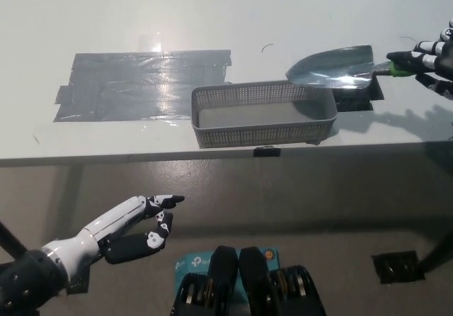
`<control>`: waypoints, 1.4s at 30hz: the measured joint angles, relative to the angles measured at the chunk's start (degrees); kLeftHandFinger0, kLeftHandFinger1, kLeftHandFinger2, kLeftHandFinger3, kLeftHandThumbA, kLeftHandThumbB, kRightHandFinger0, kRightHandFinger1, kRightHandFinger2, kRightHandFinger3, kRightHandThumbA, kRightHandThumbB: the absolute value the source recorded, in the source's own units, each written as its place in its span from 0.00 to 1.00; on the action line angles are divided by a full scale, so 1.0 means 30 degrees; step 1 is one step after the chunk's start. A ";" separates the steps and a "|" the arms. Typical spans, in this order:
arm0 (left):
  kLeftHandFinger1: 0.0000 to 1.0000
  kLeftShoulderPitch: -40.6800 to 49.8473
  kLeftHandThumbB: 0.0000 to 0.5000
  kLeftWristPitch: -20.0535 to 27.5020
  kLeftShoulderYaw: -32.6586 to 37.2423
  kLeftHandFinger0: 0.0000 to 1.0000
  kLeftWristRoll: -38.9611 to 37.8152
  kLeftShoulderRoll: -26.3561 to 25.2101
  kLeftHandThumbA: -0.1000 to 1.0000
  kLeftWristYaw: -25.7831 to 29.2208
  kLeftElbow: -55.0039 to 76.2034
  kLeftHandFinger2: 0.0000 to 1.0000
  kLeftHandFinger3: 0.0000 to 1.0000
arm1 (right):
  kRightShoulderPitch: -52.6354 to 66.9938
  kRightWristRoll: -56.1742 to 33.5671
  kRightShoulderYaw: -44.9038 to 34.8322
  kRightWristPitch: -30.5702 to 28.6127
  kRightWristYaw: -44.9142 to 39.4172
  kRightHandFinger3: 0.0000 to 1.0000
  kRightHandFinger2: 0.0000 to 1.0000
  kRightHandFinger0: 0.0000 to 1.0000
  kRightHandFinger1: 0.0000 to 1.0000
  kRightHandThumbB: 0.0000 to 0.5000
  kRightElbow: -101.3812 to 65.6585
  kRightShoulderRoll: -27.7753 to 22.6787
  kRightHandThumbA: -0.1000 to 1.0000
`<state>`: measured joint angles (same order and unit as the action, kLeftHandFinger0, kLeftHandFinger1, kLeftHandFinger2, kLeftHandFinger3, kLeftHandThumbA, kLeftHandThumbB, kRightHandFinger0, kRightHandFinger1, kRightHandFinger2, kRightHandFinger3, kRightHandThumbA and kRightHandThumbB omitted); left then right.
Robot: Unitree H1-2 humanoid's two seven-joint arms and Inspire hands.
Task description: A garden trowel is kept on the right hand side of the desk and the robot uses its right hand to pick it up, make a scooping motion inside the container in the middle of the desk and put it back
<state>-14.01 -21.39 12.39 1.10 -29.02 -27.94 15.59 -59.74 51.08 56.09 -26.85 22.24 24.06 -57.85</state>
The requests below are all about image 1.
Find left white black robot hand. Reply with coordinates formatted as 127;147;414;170
40;194;185;287

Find black robot body blocks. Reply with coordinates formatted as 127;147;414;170
168;245;325;316

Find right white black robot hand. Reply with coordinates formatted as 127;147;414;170
386;17;453;101

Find teal tp-link box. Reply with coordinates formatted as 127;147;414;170
173;247;280;298

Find black floor tape patch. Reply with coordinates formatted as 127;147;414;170
65;264;91;294
371;250;425;285

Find grey perforated plastic basket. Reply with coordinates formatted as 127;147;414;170
190;79;339;149

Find black tape patch on desk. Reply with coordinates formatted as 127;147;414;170
332;80;385;113

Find large grey duct tape patch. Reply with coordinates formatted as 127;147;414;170
52;49;234;123

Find garden trowel green black handle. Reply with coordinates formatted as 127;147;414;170
285;45;413;89

